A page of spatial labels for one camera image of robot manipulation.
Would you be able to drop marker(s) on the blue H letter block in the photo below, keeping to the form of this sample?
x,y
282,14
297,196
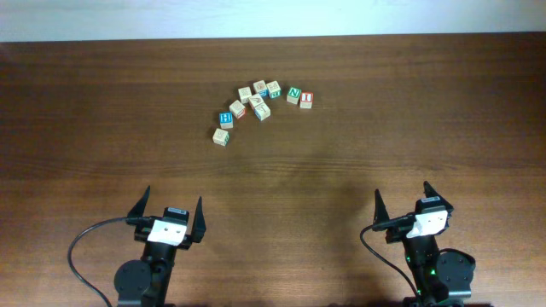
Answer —
x,y
226,120

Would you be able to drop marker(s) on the wooden block blue side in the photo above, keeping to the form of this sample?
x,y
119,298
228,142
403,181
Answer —
x,y
261,88

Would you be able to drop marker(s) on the wooden block red side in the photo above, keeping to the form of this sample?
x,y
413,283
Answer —
x,y
237,109

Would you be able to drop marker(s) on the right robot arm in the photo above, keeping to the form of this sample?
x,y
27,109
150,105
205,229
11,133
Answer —
x,y
441,277

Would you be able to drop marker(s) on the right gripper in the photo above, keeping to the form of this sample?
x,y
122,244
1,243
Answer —
x,y
380,214

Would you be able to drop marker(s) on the wooden block engraved top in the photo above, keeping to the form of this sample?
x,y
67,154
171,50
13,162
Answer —
x,y
255,100

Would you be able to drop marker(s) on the green N letter block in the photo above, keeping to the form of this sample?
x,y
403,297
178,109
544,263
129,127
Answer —
x,y
293,95

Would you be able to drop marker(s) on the wooden T letter block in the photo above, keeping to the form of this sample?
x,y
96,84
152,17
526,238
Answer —
x,y
262,111

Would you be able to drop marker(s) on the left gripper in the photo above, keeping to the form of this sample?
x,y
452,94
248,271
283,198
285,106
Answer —
x,y
197,229

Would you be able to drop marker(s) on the plain wooden block green side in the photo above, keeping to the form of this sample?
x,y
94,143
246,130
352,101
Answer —
x,y
220,137

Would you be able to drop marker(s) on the red I letter block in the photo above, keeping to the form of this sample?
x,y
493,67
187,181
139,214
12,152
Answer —
x,y
306,100

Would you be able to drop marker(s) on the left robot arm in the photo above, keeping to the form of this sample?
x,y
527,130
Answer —
x,y
145,281

